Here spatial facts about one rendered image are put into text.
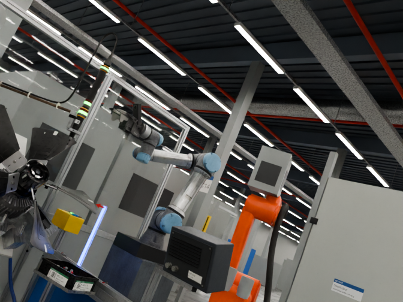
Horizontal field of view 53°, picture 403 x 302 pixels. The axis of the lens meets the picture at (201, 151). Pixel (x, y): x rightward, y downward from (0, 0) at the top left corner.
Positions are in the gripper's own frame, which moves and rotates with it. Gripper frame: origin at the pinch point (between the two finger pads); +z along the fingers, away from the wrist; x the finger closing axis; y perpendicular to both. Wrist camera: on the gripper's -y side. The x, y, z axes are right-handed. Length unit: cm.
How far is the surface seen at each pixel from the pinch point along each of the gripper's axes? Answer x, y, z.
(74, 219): 21, 61, -19
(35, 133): 22.4, 27.8, 21.6
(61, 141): 13.4, 26.0, 11.7
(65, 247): 70, 85, -54
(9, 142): 5, 37, 38
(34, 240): -26, 70, 23
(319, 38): 125, -280, -326
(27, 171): -7, 46, 30
